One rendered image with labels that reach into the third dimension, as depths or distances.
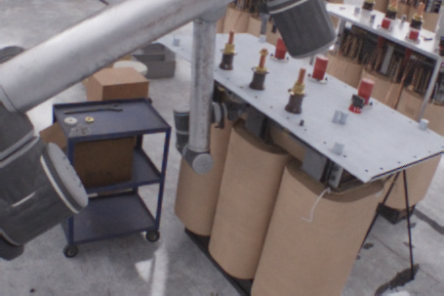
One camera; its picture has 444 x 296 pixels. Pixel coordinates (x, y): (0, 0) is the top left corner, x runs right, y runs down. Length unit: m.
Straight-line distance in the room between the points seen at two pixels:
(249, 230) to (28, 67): 1.76
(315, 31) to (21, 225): 0.89
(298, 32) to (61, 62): 0.60
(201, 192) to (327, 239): 0.99
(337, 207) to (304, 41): 1.05
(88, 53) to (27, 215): 0.42
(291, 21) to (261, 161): 1.24
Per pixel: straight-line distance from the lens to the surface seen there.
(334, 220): 2.15
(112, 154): 2.81
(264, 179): 2.40
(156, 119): 2.92
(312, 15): 1.23
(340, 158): 1.82
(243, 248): 2.69
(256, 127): 2.38
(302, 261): 2.31
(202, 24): 1.97
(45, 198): 1.17
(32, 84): 1.14
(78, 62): 1.12
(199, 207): 2.96
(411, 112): 3.64
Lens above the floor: 2.16
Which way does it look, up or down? 25 degrees down
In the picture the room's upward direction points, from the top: 11 degrees clockwise
